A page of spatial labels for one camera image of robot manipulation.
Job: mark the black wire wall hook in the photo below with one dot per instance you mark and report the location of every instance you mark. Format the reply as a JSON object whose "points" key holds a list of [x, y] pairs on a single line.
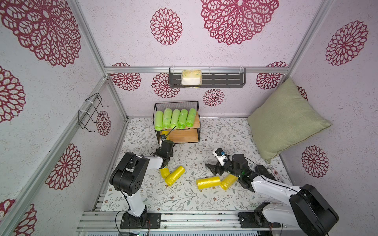
{"points": [[85, 116]]}

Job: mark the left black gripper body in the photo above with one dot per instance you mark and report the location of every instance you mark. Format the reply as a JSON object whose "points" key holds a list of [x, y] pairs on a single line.
{"points": [[171, 154]]}

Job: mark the black wire wooden shelf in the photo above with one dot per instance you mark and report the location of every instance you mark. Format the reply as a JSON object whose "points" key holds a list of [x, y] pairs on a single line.
{"points": [[180, 136]]}

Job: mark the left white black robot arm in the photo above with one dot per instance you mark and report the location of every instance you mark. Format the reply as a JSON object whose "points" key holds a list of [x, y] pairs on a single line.
{"points": [[128, 177]]}

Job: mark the white sponge block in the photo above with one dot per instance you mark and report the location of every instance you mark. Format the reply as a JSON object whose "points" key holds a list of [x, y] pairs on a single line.
{"points": [[191, 78]]}

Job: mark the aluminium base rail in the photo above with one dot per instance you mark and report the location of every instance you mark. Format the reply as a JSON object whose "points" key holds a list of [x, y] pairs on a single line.
{"points": [[196, 221]]}

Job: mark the green trash bag roll top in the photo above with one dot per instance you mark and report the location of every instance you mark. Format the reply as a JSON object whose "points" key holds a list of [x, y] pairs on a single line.
{"points": [[167, 115]]}

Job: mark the yellow trash bag roll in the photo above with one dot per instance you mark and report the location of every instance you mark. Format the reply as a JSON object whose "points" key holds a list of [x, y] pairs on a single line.
{"points": [[164, 132], [208, 182], [164, 173], [228, 182]]}

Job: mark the red white striped packet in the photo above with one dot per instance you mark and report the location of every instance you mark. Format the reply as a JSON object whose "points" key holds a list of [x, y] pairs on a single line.
{"points": [[275, 174]]}

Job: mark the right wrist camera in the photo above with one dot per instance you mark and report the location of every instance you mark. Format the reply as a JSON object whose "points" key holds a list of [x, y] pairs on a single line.
{"points": [[221, 156]]}

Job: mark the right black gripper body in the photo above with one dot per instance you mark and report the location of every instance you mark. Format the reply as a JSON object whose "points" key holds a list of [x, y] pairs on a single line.
{"points": [[222, 167]]}

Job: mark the grey wall metal rack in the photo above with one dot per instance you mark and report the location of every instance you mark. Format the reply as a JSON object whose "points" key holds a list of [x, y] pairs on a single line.
{"points": [[211, 80]]}

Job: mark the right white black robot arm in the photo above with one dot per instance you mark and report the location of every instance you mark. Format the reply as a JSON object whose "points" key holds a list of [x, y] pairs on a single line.
{"points": [[303, 206]]}

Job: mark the pale green trash bag roll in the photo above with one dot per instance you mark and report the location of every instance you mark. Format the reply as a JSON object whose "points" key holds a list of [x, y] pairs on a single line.
{"points": [[175, 118]]}

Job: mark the green cushion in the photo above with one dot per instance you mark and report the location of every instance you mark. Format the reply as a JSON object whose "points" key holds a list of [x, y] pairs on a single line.
{"points": [[284, 120]]}

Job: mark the yellow trash bag roll diagonal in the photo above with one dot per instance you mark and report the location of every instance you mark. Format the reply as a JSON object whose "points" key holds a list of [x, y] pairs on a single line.
{"points": [[174, 176]]}

